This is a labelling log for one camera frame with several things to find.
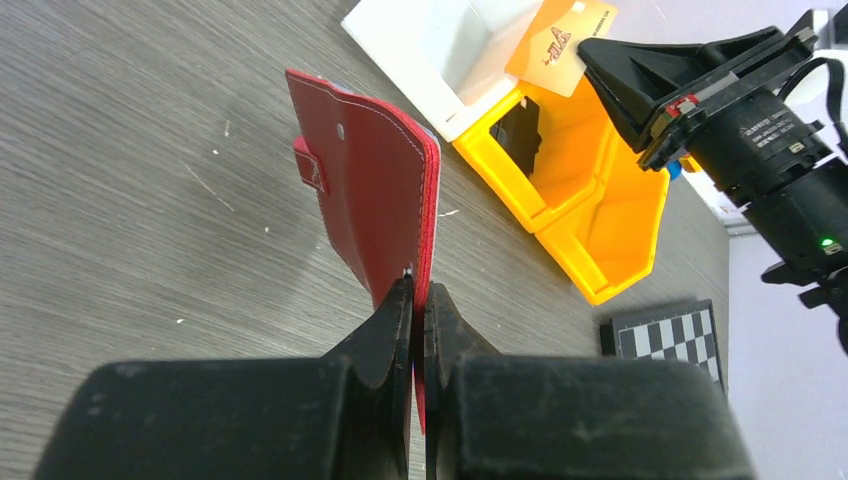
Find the empty orange bin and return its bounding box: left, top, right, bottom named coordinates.
left=536, top=133, right=670, bottom=306

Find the black card in bin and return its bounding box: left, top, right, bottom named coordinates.
left=489, top=97, right=542, bottom=177

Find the orange bin with cards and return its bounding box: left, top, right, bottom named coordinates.
left=452, top=78, right=621, bottom=233

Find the blue yellow toy block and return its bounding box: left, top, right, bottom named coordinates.
left=666, top=154, right=702, bottom=180

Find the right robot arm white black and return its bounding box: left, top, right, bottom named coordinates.
left=577, top=27, right=847, bottom=340

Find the black white checkerboard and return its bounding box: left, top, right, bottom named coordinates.
left=599, top=300, right=725, bottom=388

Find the orange gold credit card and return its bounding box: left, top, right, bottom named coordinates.
left=505, top=0, right=618, bottom=97

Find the red card holder wallet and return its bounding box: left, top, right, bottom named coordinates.
left=284, top=67, right=443, bottom=435

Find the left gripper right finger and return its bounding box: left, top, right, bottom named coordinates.
left=423, top=283, right=756, bottom=479

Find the white plastic bin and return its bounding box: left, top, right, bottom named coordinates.
left=341, top=0, right=541, bottom=142

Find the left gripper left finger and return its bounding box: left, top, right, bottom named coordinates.
left=34, top=277, right=413, bottom=479

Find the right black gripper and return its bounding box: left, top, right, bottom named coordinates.
left=577, top=27, right=832, bottom=209

